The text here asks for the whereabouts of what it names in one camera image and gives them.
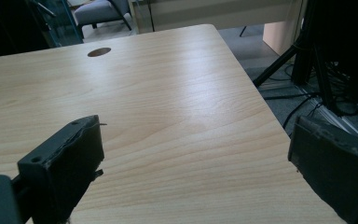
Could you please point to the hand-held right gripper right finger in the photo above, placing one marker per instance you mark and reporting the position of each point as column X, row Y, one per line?
column 338, row 161

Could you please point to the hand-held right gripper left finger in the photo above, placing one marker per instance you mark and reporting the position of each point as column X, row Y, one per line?
column 62, row 161

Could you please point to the black metal tripod stand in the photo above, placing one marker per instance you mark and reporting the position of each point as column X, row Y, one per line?
column 276, row 67

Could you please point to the beige cabinet panel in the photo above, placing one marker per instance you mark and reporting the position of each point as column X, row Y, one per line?
column 276, row 35

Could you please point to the grey upholstered chair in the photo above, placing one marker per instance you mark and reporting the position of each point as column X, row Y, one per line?
column 96, row 11

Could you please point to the white low partition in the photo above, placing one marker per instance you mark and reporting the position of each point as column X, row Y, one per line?
column 217, row 14

